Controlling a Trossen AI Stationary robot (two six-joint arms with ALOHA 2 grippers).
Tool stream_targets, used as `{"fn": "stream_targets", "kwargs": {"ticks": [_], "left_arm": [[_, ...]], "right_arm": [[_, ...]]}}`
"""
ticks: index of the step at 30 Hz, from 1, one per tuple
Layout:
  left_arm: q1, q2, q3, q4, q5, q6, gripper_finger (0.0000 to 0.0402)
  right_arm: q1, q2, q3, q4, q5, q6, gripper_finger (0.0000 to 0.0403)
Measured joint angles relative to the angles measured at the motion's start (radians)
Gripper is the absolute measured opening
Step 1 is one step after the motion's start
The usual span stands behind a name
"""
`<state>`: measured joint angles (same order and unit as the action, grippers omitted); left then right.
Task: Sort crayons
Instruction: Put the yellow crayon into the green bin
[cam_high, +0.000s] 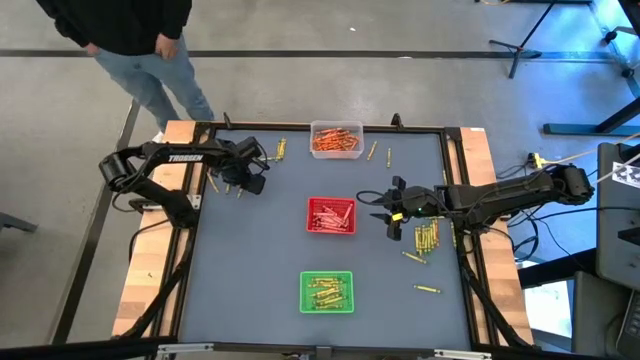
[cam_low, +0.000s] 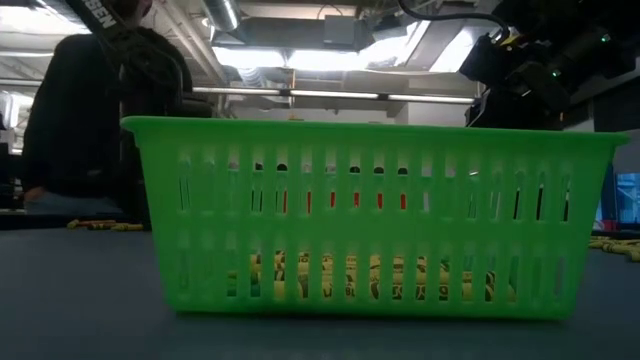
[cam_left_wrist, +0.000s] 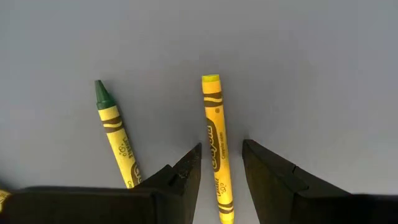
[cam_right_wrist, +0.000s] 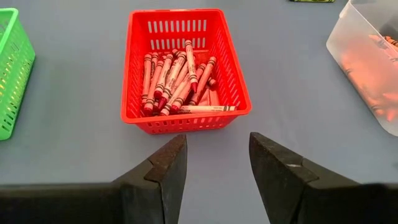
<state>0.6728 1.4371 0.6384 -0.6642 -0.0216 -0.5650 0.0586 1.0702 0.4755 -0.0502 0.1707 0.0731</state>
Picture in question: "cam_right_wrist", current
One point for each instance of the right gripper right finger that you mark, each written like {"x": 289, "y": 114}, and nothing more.
{"x": 276, "y": 180}

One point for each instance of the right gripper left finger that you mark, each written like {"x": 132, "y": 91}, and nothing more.
{"x": 161, "y": 186}

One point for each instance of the yellow green crayon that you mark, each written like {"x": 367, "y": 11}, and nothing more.
{"x": 311, "y": 1}

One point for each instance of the red plastic basket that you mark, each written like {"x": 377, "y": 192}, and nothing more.
{"x": 186, "y": 124}

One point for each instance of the clear plastic bin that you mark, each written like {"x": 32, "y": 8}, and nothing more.
{"x": 348, "y": 46}

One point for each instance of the green plastic basket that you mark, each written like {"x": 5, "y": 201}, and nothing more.
{"x": 15, "y": 62}

